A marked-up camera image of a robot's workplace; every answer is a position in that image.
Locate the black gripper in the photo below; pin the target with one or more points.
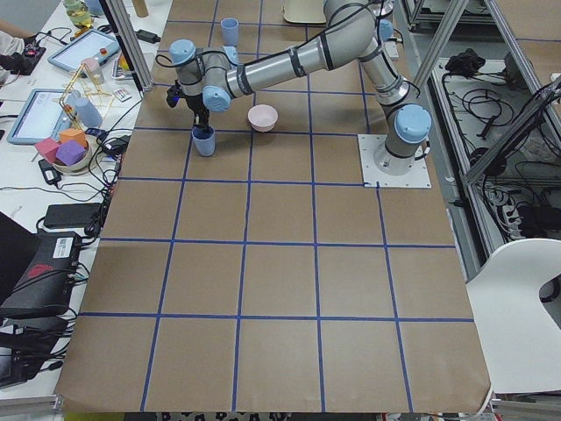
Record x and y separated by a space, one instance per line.
194 104

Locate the blue cup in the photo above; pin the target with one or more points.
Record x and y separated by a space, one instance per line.
205 140
230 31

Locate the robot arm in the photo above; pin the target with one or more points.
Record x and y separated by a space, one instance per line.
209 78

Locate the pink bowl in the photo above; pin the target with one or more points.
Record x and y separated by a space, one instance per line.
262 117

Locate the teach pendant tablet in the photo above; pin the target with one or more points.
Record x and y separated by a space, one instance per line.
42 117
92 44

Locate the bowl with foam blocks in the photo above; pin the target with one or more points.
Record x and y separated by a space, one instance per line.
70 154

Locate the black power adapter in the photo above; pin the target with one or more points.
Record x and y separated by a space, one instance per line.
76 215

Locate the white chair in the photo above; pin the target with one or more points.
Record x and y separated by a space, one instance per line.
519 338

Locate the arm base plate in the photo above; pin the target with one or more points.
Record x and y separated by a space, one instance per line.
380 169

